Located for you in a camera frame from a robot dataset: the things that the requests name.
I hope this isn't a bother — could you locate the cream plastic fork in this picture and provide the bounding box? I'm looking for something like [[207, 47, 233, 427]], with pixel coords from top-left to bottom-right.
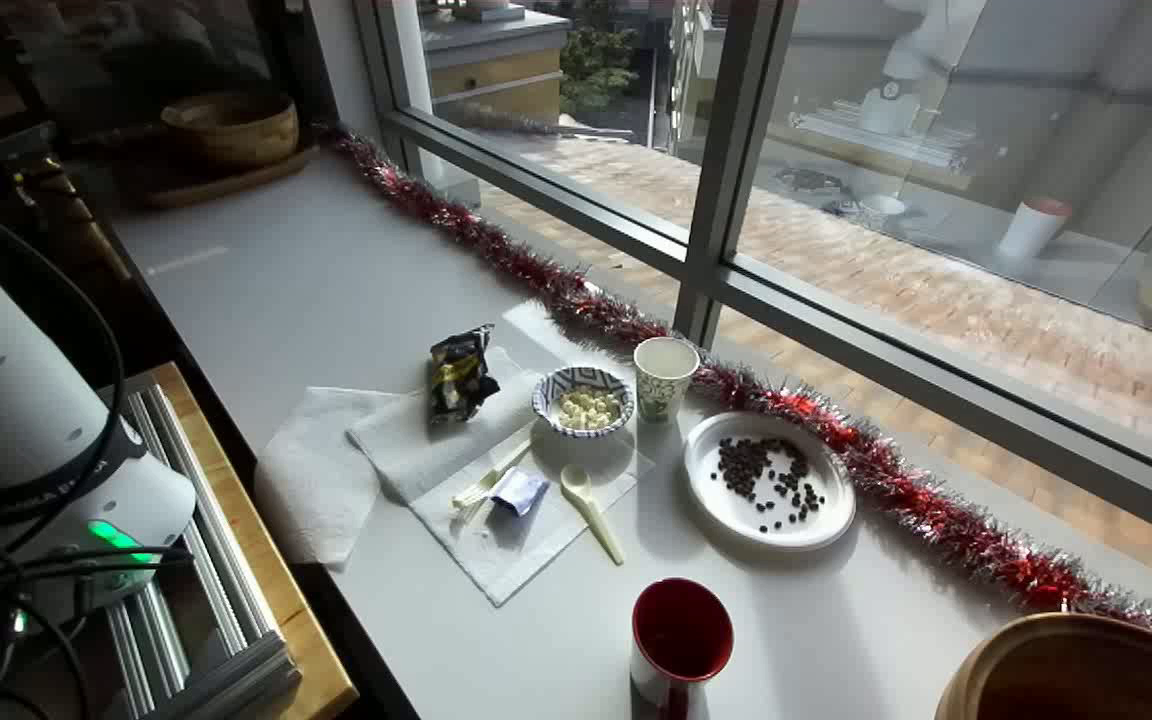
[[452, 441, 531, 513]]

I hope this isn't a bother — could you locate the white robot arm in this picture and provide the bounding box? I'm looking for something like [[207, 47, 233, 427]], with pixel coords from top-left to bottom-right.
[[0, 283, 194, 644]]

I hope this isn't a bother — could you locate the black popcorn snack bag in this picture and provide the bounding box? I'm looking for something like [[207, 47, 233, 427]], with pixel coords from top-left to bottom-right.
[[424, 329, 500, 420]]

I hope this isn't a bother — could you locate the large wooden bowl near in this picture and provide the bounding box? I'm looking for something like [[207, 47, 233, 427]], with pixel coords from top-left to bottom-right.
[[937, 613, 1152, 720]]

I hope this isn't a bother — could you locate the white paper cup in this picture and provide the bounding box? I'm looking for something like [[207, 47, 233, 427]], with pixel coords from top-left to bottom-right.
[[630, 334, 700, 420]]

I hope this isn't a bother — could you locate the cream plastic spoon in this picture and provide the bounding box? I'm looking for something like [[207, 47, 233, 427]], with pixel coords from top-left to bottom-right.
[[560, 466, 623, 568]]

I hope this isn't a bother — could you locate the white paper towel upper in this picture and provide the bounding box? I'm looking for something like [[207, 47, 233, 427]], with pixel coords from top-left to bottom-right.
[[350, 302, 637, 605]]

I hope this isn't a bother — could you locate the white paper towel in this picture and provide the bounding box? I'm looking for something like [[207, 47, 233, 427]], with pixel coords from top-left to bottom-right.
[[350, 302, 637, 605], [257, 384, 390, 568]]

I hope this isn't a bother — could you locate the white plate with beans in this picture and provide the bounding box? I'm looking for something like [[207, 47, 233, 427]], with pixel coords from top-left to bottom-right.
[[684, 412, 856, 551]]

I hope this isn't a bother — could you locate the red silver tinsel garland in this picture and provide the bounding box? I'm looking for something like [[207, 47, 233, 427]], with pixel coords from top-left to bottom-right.
[[326, 136, 1152, 632]]

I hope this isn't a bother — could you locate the red white mug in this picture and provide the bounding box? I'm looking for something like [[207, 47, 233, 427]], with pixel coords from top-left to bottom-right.
[[630, 575, 734, 720]]

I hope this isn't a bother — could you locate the white paper towel lower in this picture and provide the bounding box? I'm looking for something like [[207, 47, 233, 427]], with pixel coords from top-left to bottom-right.
[[257, 384, 390, 568]]

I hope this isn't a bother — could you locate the wooden board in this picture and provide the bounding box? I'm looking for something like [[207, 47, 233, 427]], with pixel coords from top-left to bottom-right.
[[149, 363, 360, 720]]

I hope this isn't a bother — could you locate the grey aluminium rail frame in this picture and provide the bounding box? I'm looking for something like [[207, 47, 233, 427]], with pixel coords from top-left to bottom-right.
[[104, 376, 301, 720]]

